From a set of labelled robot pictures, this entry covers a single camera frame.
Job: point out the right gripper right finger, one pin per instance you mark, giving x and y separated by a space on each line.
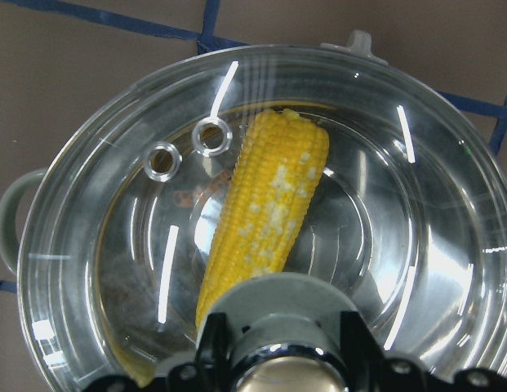
363 358

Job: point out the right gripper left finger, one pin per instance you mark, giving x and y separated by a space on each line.
211 359

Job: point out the glass pot lid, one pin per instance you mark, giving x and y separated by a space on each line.
273 204

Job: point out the yellow corn cob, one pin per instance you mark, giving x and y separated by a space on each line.
278 170

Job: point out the pale green cooking pot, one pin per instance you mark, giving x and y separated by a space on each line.
8 220

